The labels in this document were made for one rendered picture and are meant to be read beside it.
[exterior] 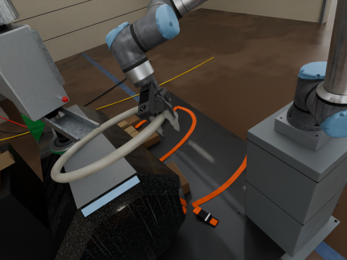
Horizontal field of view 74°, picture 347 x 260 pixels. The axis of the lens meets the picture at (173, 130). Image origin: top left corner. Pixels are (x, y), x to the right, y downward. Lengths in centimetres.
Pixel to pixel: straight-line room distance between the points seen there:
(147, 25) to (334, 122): 69
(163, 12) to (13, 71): 83
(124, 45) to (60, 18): 556
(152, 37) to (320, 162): 87
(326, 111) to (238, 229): 117
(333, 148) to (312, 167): 16
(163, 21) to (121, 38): 13
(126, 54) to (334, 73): 66
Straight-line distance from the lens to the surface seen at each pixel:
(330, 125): 97
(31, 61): 133
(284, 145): 123
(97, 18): 646
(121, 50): 74
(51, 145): 162
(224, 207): 197
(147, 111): 69
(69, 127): 130
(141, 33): 71
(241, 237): 186
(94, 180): 131
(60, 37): 631
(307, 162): 117
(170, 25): 70
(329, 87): 95
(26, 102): 135
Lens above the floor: 169
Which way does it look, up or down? 39 degrees down
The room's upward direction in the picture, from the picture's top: 13 degrees counter-clockwise
